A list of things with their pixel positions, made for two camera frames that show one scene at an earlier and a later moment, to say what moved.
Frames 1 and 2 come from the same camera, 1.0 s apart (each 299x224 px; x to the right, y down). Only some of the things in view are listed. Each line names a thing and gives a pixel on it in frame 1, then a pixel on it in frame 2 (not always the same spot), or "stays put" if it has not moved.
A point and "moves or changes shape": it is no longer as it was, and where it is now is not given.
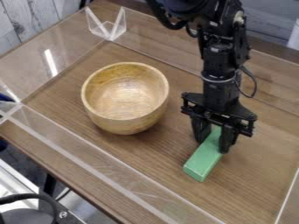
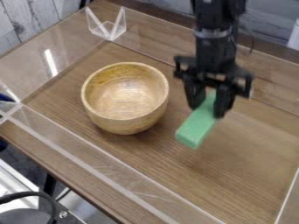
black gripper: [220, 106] → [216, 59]
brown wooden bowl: [126, 96] stays put
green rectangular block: [208, 157] moves or changes shape
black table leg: [50, 185] stays put
